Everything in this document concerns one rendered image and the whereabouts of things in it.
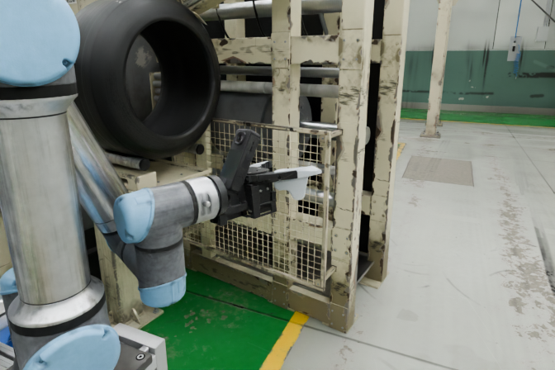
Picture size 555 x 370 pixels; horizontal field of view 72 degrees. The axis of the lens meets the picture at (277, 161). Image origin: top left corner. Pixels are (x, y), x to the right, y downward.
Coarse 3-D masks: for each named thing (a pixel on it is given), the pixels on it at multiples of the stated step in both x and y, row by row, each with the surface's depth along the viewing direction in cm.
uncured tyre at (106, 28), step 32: (128, 0) 125; (160, 0) 133; (96, 32) 119; (128, 32) 122; (160, 32) 165; (192, 32) 146; (96, 64) 118; (160, 64) 171; (192, 64) 171; (96, 96) 120; (160, 96) 174; (192, 96) 174; (96, 128) 129; (128, 128) 128; (160, 128) 171; (192, 128) 152
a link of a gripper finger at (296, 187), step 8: (288, 168) 71; (296, 168) 70; (304, 168) 70; (312, 168) 71; (304, 176) 70; (280, 184) 70; (288, 184) 70; (296, 184) 71; (304, 184) 71; (296, 192) 71; (304, 192) 71
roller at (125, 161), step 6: (108, 150) 149; (108, 156) 146; (114, 156) 144; (120, 156) 143; (126, 156) 141; (132, 156) 141; (114, 162) 145; (120, 162) 142; (126, 162) 140; (132, 162) 138; (138, 162) 137; (144, 162) 137; (138, 168) 138; (144, 168) 138
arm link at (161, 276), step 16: (128, 256) 64; (144, 256) 58; (160, 256) 58; (176, 256) 60; (144, 272) 59; (160, 272) 59; (176, 272) 61; (144, 288) 60; (160, 288) 60; (176, 288) 61; (160, 304) 61
